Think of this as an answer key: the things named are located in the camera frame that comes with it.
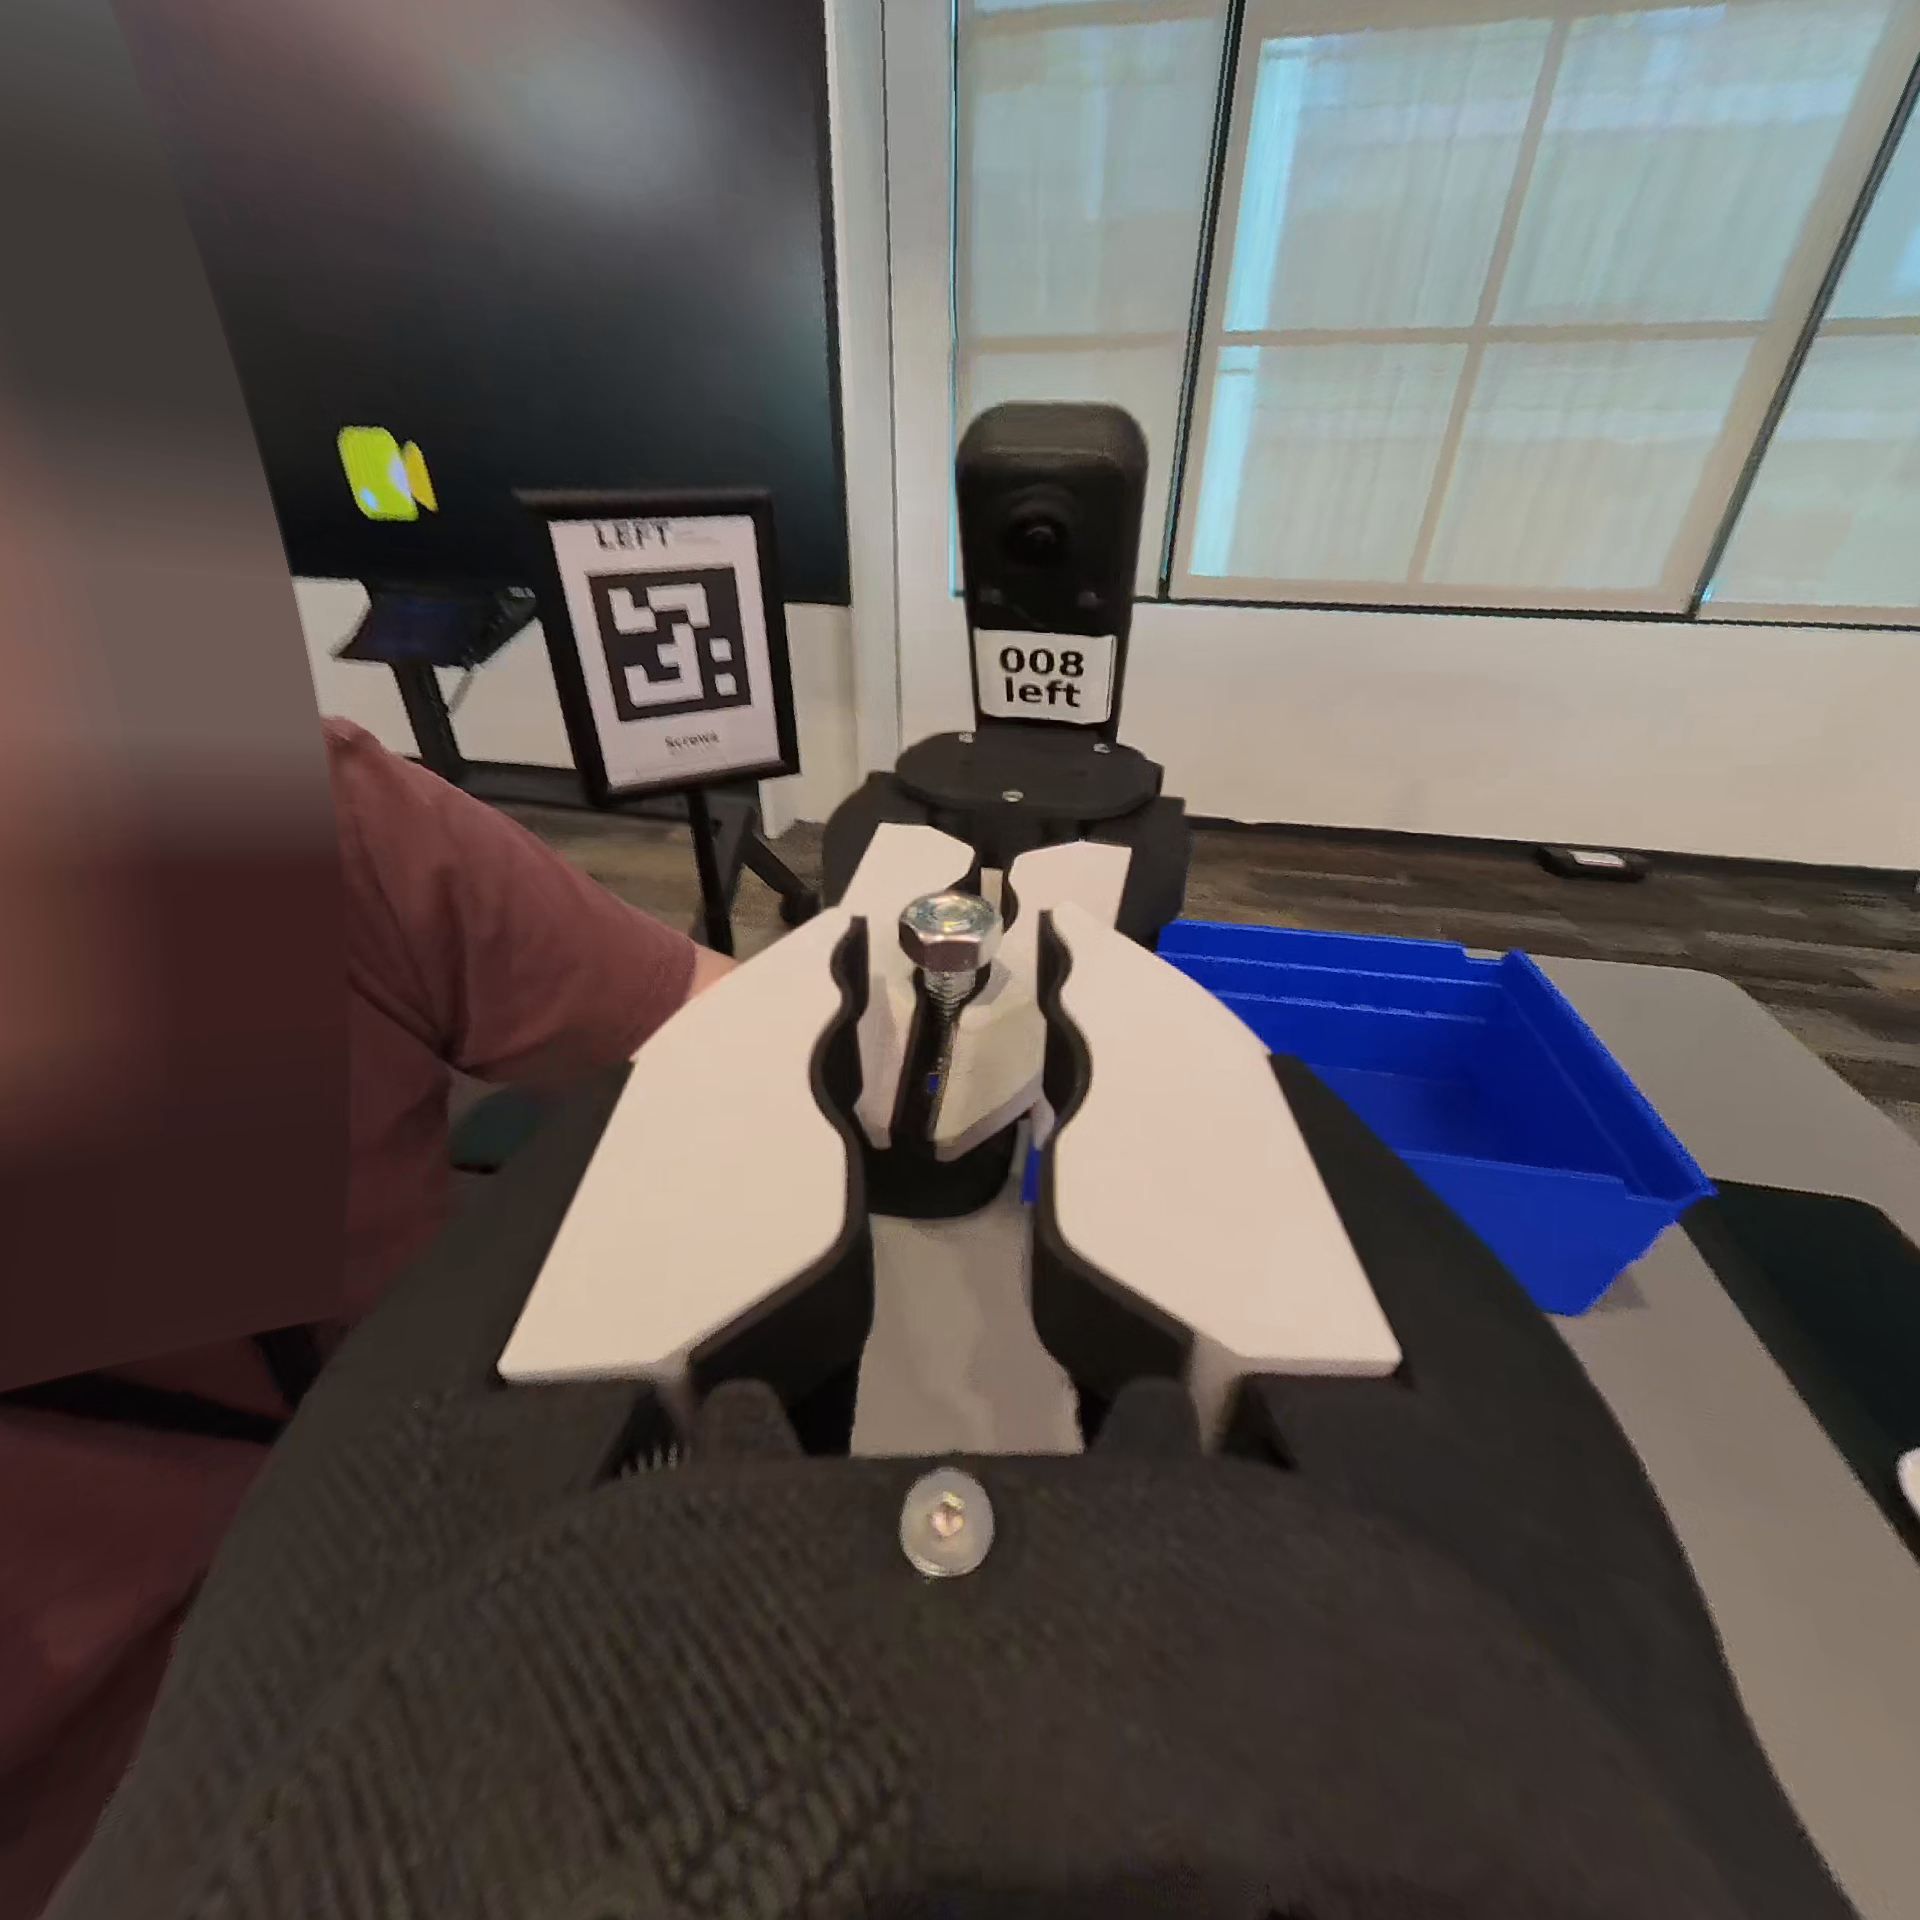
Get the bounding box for large black wall screen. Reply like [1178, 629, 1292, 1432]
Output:
[113, 0, 852, 614]

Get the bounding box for large window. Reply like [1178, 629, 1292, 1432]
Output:
[951, 0, 1920, 621]

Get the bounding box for black framed marker sign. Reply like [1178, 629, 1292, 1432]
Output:
[512, 488, 819, 954]

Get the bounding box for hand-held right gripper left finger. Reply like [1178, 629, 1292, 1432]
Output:
[496, 903, 875, 1394]

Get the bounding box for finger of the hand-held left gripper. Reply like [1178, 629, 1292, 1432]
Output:
[931, 839, 1137, 1168]
[839, 818, 993, 1155]

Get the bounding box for silver hex bolt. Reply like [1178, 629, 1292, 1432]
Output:
[896, 890, 1004, 1144]

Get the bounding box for blue plastic bin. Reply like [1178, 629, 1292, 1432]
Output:
[1020, 920, 1716, 1319]

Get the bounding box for black desk mat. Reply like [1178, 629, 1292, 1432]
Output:
[1679, 1179, 1920, 1561]

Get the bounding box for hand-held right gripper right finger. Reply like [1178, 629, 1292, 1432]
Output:
[1031, 903, 1404, 1394]

